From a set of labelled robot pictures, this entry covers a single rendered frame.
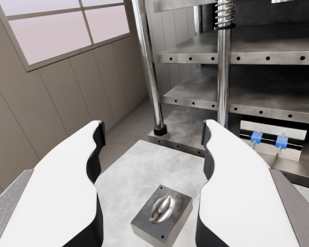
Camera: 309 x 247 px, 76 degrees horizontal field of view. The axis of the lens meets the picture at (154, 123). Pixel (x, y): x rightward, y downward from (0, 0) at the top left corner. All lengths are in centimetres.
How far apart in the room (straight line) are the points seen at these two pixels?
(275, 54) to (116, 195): 90
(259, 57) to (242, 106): 24
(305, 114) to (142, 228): 80
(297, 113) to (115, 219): 89
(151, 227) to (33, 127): 179
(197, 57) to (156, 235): 79
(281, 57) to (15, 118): 207
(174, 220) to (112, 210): 30
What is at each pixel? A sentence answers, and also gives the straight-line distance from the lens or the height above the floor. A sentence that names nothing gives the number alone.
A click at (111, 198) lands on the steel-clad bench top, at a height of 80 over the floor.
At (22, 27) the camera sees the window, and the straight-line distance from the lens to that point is 229.
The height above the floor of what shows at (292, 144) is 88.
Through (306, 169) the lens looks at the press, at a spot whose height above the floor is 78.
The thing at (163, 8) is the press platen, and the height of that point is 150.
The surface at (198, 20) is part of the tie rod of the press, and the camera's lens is 169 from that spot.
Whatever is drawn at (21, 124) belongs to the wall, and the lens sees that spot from 225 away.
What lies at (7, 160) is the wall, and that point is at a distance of 226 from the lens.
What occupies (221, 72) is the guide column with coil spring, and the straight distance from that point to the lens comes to 97.
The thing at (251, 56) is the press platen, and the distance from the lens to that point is 97.
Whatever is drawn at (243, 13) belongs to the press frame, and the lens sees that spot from 178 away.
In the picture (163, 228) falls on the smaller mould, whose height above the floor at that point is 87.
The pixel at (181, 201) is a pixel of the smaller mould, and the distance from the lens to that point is 82.
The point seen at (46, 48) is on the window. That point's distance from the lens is 238.
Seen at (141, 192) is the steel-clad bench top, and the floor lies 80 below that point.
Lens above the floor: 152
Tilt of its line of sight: 30 degrees down
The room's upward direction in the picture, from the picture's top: 10 degrees counter-clockwise
